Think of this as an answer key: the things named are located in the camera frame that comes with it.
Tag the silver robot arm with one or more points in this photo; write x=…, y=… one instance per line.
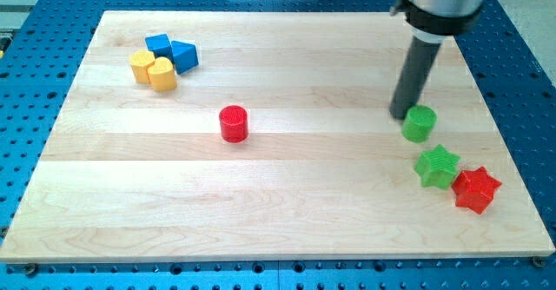
x=433, y=20

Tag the yellow pentagon block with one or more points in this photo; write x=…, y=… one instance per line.
x=140, y=62

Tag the wooden board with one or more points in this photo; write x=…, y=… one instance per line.
x=129, y=174

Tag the yellow heart block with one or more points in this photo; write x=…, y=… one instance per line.
x=161, y=75

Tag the blue cube block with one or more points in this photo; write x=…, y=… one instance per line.
x=160, y=45

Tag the blue perforated metal table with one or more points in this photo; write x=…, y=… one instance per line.
x=39, y=65

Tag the blue triangle block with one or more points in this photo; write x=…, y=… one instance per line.
x=184, y=55

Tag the green cylinder block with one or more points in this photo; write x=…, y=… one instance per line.
x=418, y=123

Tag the red cylinder block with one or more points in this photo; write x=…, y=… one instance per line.
x=234, y=123

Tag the red star block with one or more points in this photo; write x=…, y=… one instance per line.
x=475, y=189

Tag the green star block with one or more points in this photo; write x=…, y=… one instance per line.
x=437, y=167

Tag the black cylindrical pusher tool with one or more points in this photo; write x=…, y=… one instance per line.
x=414, y=74

